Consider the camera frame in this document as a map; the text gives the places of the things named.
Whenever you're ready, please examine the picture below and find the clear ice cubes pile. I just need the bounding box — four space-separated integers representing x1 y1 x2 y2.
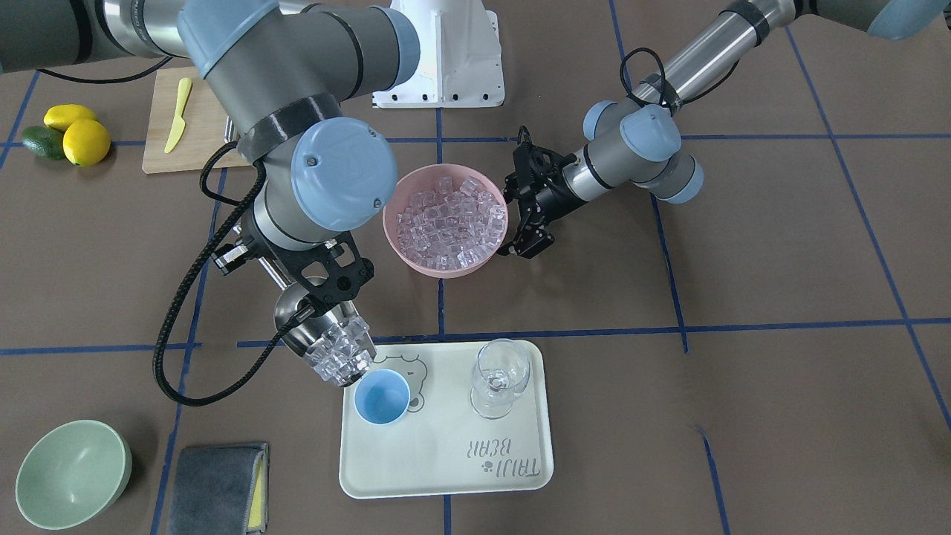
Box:
392 175 508 272

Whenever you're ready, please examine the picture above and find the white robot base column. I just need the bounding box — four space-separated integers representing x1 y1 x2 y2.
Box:
371 1 506 109

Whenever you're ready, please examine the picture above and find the clear wine glass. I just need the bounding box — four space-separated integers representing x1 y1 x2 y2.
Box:
470 338 532 420

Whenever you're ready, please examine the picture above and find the wooden cutting board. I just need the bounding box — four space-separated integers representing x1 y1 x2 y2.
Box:
142 67 227 174

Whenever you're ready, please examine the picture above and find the light blue cup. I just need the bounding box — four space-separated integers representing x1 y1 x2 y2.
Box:
353 369 411 426

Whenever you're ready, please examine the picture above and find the yellow lemon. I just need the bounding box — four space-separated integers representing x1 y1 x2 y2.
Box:
62 119 111 167
43 104 98 132

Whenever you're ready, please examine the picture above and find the yellow lemon lower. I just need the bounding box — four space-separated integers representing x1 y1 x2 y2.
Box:
43 104 98 132

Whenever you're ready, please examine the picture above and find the yellow plastic knife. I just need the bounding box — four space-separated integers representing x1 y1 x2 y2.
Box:
163 77 193 155

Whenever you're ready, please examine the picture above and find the metal ice scoop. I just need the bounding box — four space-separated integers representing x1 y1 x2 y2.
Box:
259 259 361 368

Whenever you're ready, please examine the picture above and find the green avocado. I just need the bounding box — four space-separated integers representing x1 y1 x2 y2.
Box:
21 126 67 161

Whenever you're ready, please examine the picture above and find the yellow lemon upper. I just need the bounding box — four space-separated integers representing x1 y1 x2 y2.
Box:
62 119 111 167

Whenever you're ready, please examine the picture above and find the cream serving tray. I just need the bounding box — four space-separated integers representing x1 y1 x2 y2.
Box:
339 340 554 500

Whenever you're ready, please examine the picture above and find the grey folded cloth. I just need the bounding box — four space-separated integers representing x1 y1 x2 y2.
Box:
166 441 270 534

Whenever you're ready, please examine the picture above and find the green bowl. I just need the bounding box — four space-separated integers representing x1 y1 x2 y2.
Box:
15 419 132 531

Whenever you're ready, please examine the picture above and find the pink bowl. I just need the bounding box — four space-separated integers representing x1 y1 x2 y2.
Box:
383 163 509 279

